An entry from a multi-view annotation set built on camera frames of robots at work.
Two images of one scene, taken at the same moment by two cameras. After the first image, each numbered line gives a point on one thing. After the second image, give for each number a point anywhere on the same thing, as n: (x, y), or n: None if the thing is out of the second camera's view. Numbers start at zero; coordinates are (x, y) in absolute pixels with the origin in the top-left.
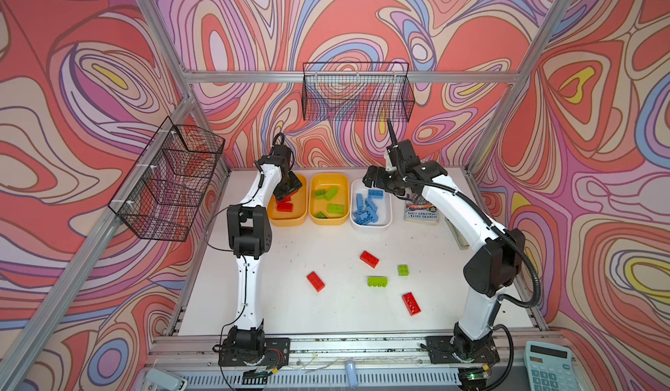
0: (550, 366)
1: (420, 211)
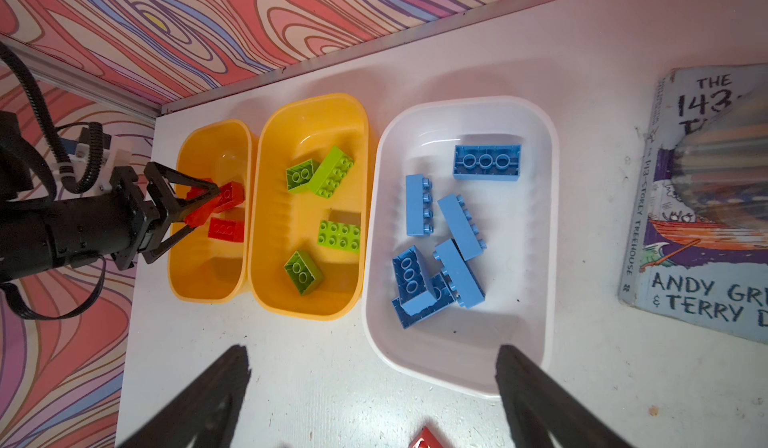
0: None
1: (677, 265)
